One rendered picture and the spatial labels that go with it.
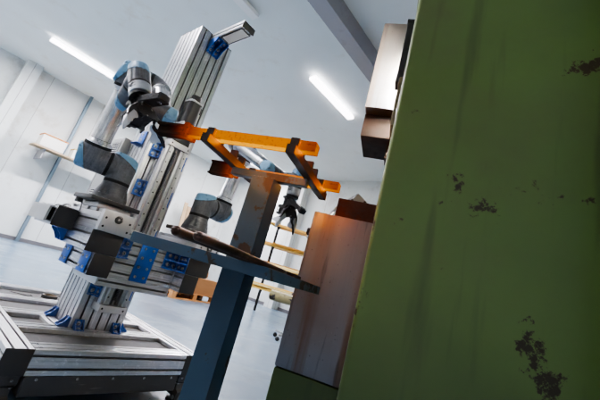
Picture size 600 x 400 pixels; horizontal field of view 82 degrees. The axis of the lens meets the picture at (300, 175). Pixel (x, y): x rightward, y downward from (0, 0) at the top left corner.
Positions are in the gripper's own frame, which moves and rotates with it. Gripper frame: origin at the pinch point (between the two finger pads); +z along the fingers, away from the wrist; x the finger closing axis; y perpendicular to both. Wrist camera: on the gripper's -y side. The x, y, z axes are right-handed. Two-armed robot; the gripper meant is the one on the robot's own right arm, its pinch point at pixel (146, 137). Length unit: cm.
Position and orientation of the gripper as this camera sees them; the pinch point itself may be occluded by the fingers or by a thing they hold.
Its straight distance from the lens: 117.8
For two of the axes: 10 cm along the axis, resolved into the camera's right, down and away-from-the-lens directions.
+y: -8.2, 4.7, 3.2
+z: 2.7, 8.2, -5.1
